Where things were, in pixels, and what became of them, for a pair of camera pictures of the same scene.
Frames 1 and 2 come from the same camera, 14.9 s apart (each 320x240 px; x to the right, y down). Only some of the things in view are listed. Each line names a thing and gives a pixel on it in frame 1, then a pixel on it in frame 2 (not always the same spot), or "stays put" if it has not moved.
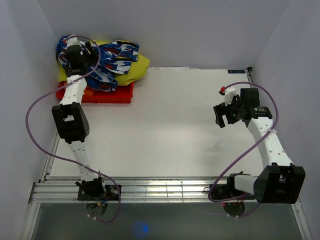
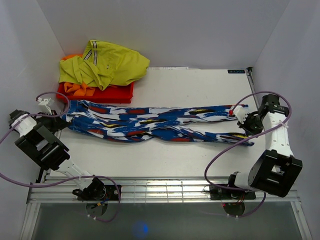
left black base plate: [111, 194] stays put
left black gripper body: [89, 60] → [51, 123]
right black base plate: [222, 191] stays put
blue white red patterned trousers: [113, 57] → [130, 124]
